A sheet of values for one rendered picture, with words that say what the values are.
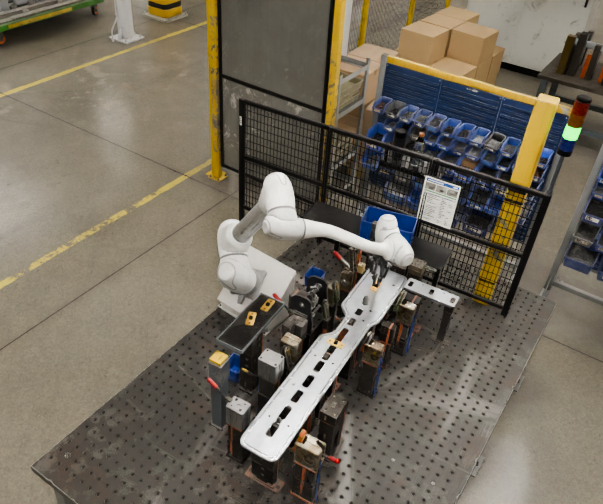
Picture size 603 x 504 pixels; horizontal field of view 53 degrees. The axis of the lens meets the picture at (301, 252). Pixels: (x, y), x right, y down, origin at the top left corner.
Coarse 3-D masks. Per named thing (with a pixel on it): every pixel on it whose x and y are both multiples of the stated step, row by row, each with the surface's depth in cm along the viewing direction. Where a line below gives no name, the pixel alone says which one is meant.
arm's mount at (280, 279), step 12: (252, 252) 347; (252, 264) 345; (264, 264) 342; (276, 264) 339; (276, 276) 338; (288, 276) 335; (264, 288) 339; (276, 288) 336; (288, 288) 336; (228, 300) 346; (288, 300) 343; (228, 312) 349; (240, 312) 341; (276, 324) 343
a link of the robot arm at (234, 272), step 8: (232, 256) 325; (240, 256) 326; (224, 264) 320; (232, 264) 319; (240, 264) 323; (248, 264) 330; (224, 272) 319; (232, 272) 318; (240, 272) 320; (248, 272) 327; (224, 280) 319; (232, 280) 319; (240, 280) 321; (248, 280) 326; (256, 280) 335; (232, 288) 324; (240, 288) 325; (248, 288) 330
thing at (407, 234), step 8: (368, 208) 363; (376, 208) 361; (368, 216) 366; (376, 216) 364; (400, 216) 359; (408, 216) 357; (368, 224) 350; (400, 224) 362; (408, 224) 360; (360, 232) 356; (368, 232) 354; (400, 232) 346; (408, 232) 344; (408, 240) 347
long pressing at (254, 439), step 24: (360, 288) 328; (384, 288) 329; (384, 312) 315; (336, 336) 299; (360, 336) 300; (312, 360) 286; (336, 360) 287; (288, 384) 274; (312, 384) 275; (264, 408) 262; (312, 408) 265; (264, 432) 253; (288, 432) 254; (264, 456) 245
